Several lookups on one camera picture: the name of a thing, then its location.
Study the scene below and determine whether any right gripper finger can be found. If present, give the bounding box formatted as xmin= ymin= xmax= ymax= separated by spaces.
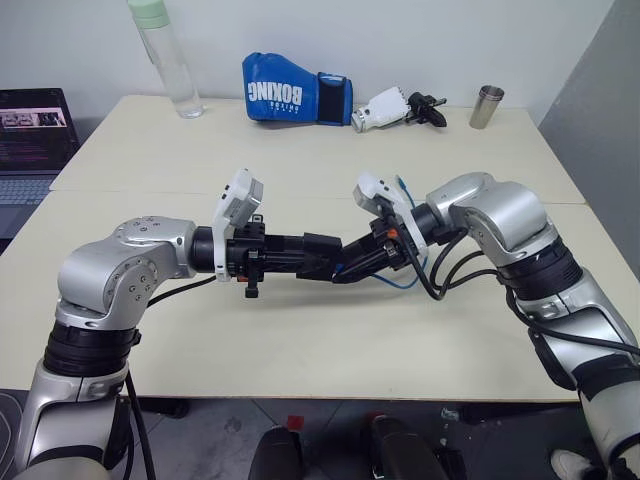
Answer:
xmin=331 ymin=253 xmax=390 ymax=285
xmin=339 ymin=235 xmax=382 ymax=263

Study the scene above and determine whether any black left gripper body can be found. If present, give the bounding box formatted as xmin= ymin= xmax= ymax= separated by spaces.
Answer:
xmin=226 ymin=211 xmax=268 ymax=301

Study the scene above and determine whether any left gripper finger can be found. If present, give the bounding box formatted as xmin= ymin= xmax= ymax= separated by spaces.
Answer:
xmin=263 ymin=232 xmax=309 ymax=252
xmin=262 ymin=251 xmax=333 ymax=282

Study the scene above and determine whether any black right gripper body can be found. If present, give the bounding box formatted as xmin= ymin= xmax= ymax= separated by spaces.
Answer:
xmin=368 ymin=198 xmax=419 ymax=272

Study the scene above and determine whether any blue Ethernet cable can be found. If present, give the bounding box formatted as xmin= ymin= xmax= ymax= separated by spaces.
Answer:
xmin=371 ymin=174 xmax=424 ymax=293

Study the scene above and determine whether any white robotic hand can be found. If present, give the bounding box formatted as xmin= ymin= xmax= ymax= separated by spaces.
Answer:
xmin=350 ymin=86 xmax=414 ymax=134

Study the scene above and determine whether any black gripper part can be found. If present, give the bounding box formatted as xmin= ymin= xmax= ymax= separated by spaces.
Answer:
xmin=406 ymin=90 xmax=450 ymax=129

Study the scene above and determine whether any blue boxing glove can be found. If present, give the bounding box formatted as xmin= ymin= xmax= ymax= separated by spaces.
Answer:
xmin=241 ymin=51 xmax=356 ymax=128

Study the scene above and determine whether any steel cup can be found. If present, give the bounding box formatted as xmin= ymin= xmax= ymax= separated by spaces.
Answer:
xmin=468 ymin=84 xmax=506 ymax=131

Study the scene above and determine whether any black table foot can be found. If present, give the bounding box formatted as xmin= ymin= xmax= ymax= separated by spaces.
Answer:
xmin=140 ymin=398 xmax=192 ymax=421

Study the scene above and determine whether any dark rounded shape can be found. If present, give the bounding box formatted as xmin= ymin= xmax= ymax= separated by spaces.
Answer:
xmin=368 ymin=413 xmax=452 ymax=480
xmin=248 ymin=424 xmax=307 ymax=480

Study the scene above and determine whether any clear bottle with green lid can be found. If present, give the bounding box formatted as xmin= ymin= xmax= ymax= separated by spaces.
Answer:
xmin=126 ymin=0 xmax=205 ymax=120

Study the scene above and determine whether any open laptop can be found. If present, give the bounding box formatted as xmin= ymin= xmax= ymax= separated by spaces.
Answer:
xmin=0 ymin=88 xmax=82 ymax=239

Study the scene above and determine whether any white shoe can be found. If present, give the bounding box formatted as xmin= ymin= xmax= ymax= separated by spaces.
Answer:
xmin=550 ymin=448 xmax=597 ymax=480

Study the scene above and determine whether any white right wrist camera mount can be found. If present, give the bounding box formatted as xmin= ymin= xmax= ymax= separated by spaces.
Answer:
xmin=351 ymin=171 xmax=430 ymax=262

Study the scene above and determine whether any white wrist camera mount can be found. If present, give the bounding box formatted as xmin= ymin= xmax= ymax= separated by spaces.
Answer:
xmin=211 ymin=168 xmax=265 ymax=284
xmin=351 ymin=171 xmax=430 ymax=262

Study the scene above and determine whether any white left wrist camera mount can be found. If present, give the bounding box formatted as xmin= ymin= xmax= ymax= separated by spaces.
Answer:
xmin=211 ymin=168 xmax=265 ymax=284

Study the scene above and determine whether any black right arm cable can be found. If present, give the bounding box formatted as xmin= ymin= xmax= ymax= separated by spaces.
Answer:
xmin=409 ymin=227 xmax=640 ymax=359

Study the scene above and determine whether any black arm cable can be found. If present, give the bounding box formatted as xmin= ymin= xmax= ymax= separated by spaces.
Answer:
xmin=409 ymin=227 xmax=640 ymax=359
xmin=121 ymin=276 xmax=222 ymax=480

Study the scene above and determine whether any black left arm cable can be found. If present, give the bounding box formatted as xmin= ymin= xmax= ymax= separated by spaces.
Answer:
xmin=121 ymin=276 xmax=222 ymax=480

